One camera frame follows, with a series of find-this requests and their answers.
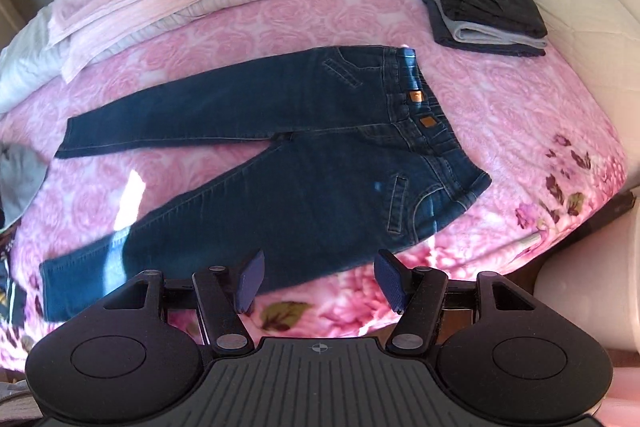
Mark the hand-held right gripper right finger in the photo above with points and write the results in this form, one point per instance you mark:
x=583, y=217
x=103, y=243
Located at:
x=392, y=284

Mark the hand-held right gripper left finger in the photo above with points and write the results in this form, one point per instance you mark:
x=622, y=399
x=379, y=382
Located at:
x=250, y=279

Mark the blue denim jeans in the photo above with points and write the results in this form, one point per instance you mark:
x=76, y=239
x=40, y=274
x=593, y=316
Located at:
x=310, y=187

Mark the small silver tube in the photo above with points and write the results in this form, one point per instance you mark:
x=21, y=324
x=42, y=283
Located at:
x=531, y=240

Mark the white padded bed base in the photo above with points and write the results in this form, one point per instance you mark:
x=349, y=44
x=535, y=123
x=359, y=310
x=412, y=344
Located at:
x=585, y=297

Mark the pink floral blanket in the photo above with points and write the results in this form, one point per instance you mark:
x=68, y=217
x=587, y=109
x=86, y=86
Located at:
x=525, y=117

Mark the navy striped garment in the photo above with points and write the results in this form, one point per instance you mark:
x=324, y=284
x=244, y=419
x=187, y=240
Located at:
x=10, y=292

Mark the grey sweatshirt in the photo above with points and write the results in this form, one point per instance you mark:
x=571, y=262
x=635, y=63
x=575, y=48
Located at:
x=20, y=182

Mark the navy folded garment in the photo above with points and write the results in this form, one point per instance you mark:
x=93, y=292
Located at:
x=480, y=49

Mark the grey folded garment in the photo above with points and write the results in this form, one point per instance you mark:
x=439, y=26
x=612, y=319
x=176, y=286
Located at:
x=480, y=34

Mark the white padded headboard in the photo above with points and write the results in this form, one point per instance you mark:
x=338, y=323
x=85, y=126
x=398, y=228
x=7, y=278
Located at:
x=590, y=7

